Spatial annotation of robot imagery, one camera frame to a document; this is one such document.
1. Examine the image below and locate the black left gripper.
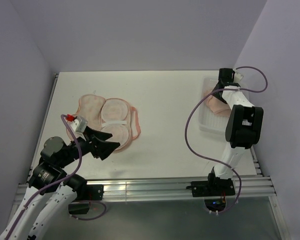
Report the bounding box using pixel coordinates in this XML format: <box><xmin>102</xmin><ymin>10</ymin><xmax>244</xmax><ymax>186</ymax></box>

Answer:
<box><xmin>57</xmin><ymin>125</ymin><xmax>120</xmax><ymax>168</ymax></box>

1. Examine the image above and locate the pink mesh laundry bag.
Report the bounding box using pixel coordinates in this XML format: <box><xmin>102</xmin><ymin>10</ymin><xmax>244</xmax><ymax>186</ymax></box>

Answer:
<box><xmin>74</xmin><ymin>94</ymin><xmax>141</xmax><ymax>153</ymax></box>

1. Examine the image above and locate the peach pink bra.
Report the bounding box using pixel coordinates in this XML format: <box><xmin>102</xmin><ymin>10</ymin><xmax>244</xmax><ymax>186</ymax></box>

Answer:
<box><xmin>204</xmin><ymin>95</ymin><xmax>231</xmax><ymax>118</ymax></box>

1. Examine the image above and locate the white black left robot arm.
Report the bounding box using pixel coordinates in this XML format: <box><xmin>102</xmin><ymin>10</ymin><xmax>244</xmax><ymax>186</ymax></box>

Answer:
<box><xmin>0</xmin><ymin>128</ymin><xmax>120</xmax><ymax>240</ymax></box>

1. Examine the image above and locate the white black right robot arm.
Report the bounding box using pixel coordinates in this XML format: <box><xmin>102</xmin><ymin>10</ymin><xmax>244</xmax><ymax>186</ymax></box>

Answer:
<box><xmin>206</xmin><ymin>68</ymin><xmax>264</xmax><ymax>195</ymax></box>

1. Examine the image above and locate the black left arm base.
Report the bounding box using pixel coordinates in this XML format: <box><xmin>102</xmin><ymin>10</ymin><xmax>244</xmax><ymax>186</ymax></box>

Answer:
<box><xmin>68</xmin><ymin>184</ymin><xmax>107</xmax><ymax>221</ymax></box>

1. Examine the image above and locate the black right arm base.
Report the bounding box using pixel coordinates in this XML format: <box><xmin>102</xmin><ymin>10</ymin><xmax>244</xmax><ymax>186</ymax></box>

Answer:
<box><xmin>186</xmin><ymin>180</ymin><xmax>236</xmax><ymax>213</ymax></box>

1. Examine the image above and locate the white perforated plastic basket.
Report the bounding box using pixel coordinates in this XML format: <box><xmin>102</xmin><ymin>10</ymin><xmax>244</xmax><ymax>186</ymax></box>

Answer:
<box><xmin>198</xmin><ymin>76</ymin><xmax>229</xmax><ymax>135</ymax></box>

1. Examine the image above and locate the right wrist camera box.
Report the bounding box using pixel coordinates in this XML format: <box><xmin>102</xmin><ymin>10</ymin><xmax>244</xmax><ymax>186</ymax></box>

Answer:
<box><xmin>233</xmin><ymin>69</ymin><xmax>244</xmax><ymax>83</ymax></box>

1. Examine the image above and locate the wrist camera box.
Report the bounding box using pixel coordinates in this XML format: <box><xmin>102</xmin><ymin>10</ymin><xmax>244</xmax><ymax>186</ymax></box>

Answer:
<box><xmin>233</xmin><ymin>69</ymin><xmax>244</xmax><ymax>83</ymax></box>
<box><xmin>65</xmin><ymin>114</ymin><xmax>88</xmax><ymax>134</ymax></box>

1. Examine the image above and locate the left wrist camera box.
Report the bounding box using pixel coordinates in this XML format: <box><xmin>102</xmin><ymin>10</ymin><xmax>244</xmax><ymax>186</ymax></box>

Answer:
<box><xmin>65</xmin><ymin>114</ymin><xmax>88</xmax><ymax>134</ymax></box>

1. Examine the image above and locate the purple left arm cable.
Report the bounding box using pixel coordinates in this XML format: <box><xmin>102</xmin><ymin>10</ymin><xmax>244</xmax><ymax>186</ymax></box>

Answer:
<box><xmin>4</xmin><ymin>113</ymin><xmax>108</xmax><ymax>240</ymax></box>

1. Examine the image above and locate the aluminium frame rail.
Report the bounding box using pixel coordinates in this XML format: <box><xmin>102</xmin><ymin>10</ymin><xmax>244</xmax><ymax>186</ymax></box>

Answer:
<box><xmin>14</xmin><ymin>176</ymin><xmax>277</xmax><ymax>204</ymax></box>

